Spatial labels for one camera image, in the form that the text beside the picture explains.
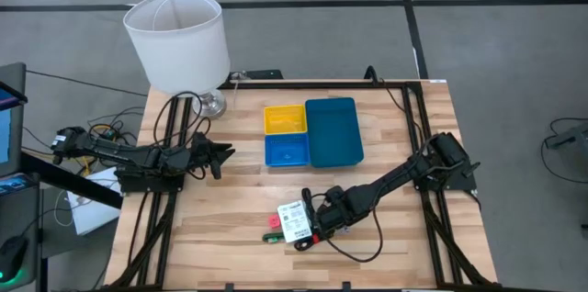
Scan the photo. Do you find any black diagonal metal bar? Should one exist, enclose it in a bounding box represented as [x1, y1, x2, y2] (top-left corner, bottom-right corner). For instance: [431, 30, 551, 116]
[20, 152, 125, 210]

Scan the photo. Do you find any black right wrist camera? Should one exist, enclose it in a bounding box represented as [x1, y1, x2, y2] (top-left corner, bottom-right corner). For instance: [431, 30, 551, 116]
[324, 185, 345, 204]

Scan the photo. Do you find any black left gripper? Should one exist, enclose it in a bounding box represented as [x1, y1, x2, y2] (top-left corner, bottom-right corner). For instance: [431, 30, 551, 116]
[188, 130, 237, 181]

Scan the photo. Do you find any black computer mouse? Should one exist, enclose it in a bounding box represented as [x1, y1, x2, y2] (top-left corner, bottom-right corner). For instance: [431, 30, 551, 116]
[0, 235, 29, 284]

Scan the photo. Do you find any large teal plastic bin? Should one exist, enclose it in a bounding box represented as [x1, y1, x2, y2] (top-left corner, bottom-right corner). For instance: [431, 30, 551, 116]
[304, 96, 365, 169]

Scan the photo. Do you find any small blue plastic bin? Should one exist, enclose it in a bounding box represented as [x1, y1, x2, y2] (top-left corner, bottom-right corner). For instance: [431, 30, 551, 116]
[264, 132, 311, 168]

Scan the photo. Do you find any grey floor device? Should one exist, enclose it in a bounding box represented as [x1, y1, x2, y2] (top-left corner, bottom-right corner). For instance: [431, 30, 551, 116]
[545, 119, 588, 152]

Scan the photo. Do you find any dark grey side desk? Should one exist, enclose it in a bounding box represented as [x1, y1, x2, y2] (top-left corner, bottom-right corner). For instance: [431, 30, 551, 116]
[0, 174, 43, 291]

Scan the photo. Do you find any white flat carton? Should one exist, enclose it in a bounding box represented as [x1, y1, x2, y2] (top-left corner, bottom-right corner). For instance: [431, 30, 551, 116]
[66, 166, 123, 237]

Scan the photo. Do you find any black floor cable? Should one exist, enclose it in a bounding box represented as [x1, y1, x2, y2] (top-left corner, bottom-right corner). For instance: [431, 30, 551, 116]
[539, 117, 588, 185]

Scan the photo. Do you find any white labelled box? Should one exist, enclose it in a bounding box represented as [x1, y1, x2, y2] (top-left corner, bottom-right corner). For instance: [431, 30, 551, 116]
[277, 199, 313, 244]

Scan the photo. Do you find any yellow cable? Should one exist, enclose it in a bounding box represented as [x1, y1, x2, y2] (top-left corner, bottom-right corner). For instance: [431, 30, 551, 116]
[80, 124, 119, 176]

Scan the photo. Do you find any grey monitor with blue screen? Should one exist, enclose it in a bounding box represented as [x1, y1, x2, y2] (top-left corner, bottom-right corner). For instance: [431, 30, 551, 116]
[0, 62, 28, 178]

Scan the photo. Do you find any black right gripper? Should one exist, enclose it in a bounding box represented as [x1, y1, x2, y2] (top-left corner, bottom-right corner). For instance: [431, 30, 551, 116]
[311, 185, 357, 243]

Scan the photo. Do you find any small yellow plastic bin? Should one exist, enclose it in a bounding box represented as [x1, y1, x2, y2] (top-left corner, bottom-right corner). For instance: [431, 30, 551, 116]
[263, 104, 308, 136]

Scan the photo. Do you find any black aluminium table frame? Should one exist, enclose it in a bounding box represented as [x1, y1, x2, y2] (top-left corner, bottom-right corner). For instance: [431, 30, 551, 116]
[107, 79, 496, 291]

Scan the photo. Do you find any black power strip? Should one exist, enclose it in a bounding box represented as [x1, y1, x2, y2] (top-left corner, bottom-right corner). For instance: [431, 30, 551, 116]
[89, 127, 121, 144]

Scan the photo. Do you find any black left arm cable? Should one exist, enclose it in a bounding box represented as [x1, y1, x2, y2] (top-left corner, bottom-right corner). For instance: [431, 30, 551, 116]
[153, 90, 212, 147]

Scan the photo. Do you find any white shade table lamp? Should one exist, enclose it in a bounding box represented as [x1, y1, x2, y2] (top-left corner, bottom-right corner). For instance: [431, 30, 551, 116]
[122, 0, 232, 121]

